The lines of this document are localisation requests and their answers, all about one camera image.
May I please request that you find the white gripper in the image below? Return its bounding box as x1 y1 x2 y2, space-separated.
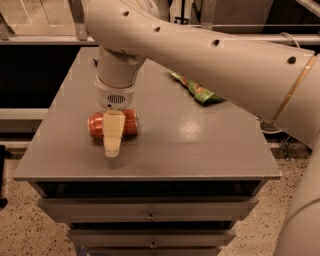
95 77 135 158

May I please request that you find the red Coca-Cola can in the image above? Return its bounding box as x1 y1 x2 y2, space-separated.
88 109 139 138

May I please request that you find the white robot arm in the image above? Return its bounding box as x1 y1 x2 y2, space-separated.
85 0 320 256

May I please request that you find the grey drawer cabinet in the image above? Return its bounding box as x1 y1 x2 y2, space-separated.
14 48 280 256

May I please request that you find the green snack bag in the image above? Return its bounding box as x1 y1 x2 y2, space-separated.
170 71 224 105

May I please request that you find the top grey drawer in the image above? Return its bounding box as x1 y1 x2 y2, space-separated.
38 197 258 223

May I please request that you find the grey drawer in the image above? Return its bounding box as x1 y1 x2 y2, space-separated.
68 229 235 249
38 197 258 223

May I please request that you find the black object at left edge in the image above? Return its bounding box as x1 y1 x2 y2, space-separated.
0 145 8 209

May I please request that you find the metal railing bar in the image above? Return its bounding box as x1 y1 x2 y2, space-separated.
0 34 320 47

